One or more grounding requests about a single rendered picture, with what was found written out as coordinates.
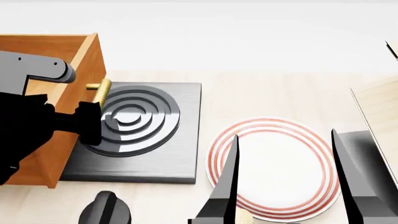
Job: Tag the black stove burner plate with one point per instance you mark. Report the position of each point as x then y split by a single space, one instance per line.
174 158

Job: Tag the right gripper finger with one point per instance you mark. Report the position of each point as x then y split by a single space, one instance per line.
360 175
222 191

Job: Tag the white plate with red rings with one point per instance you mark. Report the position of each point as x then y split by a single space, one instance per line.
280 168

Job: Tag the orange wooden drawer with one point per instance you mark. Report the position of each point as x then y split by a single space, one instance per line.
84 70

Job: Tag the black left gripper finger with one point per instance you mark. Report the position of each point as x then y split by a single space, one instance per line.
90 123

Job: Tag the dark thin panel edge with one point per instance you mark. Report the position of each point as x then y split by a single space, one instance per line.
392 49

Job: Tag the dark spiral burner coil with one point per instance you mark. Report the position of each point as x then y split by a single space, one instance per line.
155 116

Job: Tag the black stove knob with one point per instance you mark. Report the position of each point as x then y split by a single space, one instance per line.
104 210

